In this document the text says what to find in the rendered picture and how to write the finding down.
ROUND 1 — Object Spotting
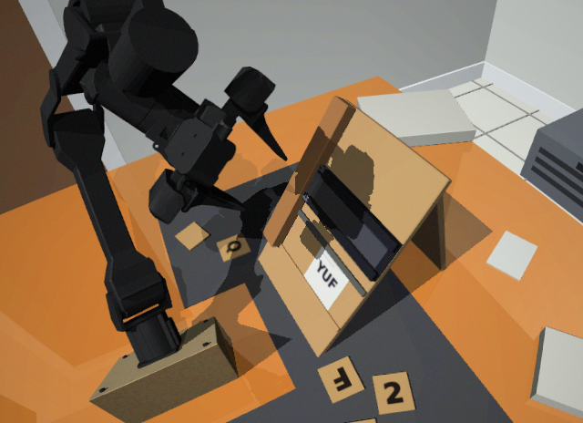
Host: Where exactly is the white paper ticket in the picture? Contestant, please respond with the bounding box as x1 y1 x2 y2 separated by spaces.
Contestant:
304 247 349 311

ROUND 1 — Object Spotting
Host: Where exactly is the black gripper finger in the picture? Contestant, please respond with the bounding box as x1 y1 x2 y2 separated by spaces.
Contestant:
242 103 288 161
181 180 247 212

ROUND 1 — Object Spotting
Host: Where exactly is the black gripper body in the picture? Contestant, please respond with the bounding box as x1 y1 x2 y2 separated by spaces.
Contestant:
136 67 275 225

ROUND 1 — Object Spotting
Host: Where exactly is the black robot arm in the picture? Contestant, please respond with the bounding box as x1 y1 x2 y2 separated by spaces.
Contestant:
40 0 237 368

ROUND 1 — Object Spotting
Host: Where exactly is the white flat rectangular card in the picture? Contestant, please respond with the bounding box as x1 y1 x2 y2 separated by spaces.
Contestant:
486 231 537 281

